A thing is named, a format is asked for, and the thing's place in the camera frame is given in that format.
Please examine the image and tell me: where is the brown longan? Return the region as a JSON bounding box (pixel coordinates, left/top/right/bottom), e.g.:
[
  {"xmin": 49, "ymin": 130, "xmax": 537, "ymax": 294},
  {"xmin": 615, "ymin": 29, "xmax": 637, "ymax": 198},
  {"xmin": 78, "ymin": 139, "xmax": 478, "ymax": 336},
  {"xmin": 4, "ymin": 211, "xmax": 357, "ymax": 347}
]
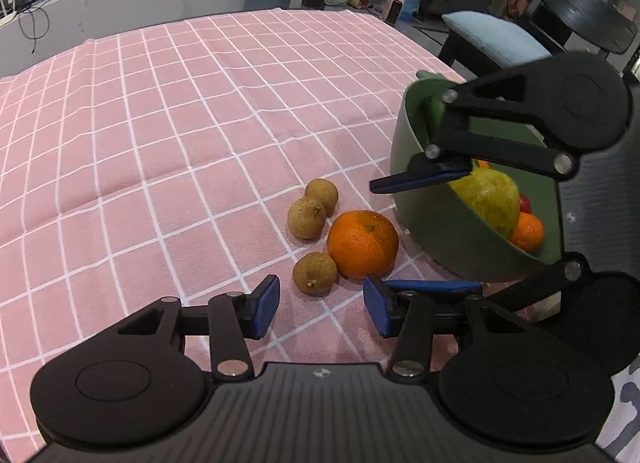
[
  {"xmin": 293, "ymin": 252, "xmax": 337, "ymax": 298},
  {"xmin": 305, "ymin": 179, "xmax": 339, "ymax": 218},
  {"xmin": 287, "ymin": 197, "xmax": 327, "ymax": 240}
]

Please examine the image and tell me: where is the dark wooden chair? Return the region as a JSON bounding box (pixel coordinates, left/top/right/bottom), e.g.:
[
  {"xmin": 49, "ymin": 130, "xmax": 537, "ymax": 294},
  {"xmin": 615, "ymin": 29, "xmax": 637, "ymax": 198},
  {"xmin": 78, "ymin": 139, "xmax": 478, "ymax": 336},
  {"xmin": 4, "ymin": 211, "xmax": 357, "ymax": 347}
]
[{"xmin": 440, "ymin": 0, "xmax": 638, "ymax": 74}]

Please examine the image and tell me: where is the pink checked tablecloth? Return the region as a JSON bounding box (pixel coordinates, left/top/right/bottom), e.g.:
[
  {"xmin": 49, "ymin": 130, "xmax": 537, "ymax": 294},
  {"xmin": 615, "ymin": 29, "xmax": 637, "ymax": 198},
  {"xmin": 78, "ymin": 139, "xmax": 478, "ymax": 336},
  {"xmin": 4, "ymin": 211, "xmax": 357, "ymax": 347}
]
[{"xmin": 0, "ymin": 8, "xmax": 501, "ymax": 449}]

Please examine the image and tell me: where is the light blue seat cushion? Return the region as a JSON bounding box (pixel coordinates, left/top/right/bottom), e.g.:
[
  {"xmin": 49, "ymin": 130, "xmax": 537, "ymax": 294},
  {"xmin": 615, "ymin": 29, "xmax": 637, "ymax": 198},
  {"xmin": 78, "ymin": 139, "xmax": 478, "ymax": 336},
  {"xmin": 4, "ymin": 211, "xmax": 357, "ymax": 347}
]
[{"xmin": 442, "ymin": 12, "xmax": 551, "ymax": 68}]

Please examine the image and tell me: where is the patterned clothing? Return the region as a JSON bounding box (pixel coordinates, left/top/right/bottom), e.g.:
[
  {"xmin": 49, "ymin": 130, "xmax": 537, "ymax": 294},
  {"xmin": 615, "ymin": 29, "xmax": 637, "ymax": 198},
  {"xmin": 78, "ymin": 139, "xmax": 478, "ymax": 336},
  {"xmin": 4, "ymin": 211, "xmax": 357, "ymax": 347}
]
[{"xmin": 595, "ymin": 358, "xmax": 640, "ymax": 463}]

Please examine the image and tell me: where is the yellow-green pomelo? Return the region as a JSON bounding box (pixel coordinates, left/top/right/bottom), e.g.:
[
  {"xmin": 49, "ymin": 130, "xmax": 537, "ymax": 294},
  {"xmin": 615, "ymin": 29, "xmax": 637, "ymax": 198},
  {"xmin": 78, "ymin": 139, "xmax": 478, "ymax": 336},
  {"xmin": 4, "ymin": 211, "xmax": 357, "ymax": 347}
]
[{"xmin": 448, "ymin": 167, "xmax": 522, "ymax": 240}]

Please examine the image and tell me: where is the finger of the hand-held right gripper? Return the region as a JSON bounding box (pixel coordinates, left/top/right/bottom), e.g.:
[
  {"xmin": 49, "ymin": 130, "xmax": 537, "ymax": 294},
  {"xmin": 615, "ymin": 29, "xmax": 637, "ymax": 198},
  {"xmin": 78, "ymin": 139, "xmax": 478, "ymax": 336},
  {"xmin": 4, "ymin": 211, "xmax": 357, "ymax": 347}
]
[
  {"xmin": 387, "ymin": 253, "xmax": 592, "ymax": 315},
  {"xmin": 370, "ymin": 58, "xmax": 577, "ymax": 194}
]

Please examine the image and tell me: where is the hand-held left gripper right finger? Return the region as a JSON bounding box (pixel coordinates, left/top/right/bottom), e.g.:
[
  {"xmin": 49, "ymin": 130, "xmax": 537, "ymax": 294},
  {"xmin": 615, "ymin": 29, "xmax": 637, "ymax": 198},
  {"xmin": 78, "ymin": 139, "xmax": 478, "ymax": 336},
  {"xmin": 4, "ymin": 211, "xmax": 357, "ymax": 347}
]
[{"xmin": 363, "ymin": 277, "xmax": 536, "ymax": 381}]

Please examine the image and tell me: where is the black cable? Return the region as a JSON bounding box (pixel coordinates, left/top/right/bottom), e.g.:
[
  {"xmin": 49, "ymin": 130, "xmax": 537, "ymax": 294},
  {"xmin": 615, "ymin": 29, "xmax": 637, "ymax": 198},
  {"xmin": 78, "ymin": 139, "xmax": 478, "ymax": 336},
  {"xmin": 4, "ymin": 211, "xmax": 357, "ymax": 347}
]
[{"xmin": 17, "ymin": 0, "xmax": 51, "ymax": 54}]

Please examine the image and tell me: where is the green colander bowl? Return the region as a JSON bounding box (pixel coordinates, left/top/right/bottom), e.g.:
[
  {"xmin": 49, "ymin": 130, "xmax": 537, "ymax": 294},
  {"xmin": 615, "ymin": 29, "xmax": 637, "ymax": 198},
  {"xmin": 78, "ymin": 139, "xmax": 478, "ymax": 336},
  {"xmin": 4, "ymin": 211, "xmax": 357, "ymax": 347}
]
[{"xmin": 390, "ymin": 70, "xmax": 563, "ymax": 284}]

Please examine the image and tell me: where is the white marble console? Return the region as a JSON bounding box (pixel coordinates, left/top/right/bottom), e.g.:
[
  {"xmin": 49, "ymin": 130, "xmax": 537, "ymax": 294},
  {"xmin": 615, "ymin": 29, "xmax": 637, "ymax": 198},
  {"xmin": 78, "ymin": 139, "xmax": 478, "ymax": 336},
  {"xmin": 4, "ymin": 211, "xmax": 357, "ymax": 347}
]
[{"xmin": 0, "ymin": 0, "xmax": 253, "ymax": 80}]

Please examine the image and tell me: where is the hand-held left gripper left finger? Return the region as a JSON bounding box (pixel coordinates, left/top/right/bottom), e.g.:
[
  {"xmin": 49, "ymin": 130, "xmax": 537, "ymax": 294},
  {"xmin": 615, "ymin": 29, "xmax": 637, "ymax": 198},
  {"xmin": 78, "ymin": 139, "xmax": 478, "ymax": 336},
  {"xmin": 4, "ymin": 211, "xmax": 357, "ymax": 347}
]
[{"xmin": 117, "ymin": 274, "xmax": 281, "ymax": 383}]

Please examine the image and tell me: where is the green cucumber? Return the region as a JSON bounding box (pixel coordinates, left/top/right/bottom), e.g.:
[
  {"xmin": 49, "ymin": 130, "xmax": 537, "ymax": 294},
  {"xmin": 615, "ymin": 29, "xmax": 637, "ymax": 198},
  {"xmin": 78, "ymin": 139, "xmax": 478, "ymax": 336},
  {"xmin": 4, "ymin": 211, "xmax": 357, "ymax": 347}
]
[{"xmin": 421, "ymin": 95, "xmax": 447, "ymax": 144}]

